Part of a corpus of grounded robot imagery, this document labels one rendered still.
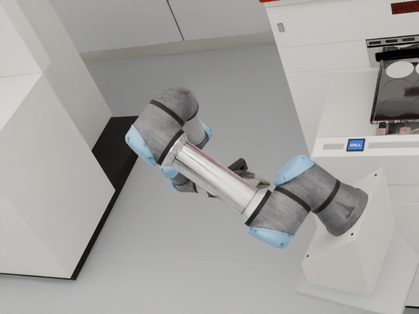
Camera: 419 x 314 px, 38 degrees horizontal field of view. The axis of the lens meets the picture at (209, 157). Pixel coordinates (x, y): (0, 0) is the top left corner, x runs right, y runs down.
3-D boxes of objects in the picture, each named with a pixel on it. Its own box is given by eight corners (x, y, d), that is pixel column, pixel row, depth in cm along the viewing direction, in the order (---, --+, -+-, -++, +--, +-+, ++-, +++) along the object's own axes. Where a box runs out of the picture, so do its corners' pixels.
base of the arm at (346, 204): (361, 222, 163) (332, 200, 162) (327, 244, 175) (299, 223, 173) (373, 184, 174) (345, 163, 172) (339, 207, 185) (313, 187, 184)
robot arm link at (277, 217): (315, 209, 165) (149, 94, 168) (285, 255, 162) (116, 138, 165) (306, 212, 177) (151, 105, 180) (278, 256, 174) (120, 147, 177)
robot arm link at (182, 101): (170, 63, 171) (192, 121, 218) (146, 94, 169) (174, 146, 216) (204, 83, 168) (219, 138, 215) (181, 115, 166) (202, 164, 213)
